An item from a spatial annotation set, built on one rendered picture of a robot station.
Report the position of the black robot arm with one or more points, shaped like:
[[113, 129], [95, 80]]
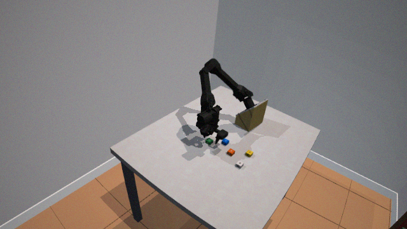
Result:
[[207, 100]]

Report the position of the blue block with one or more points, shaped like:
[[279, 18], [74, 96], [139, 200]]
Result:
[[225, 141]]

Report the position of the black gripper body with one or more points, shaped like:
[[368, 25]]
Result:
[[221, 134]]

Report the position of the green block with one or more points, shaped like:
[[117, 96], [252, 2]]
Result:
[[209, 141]]

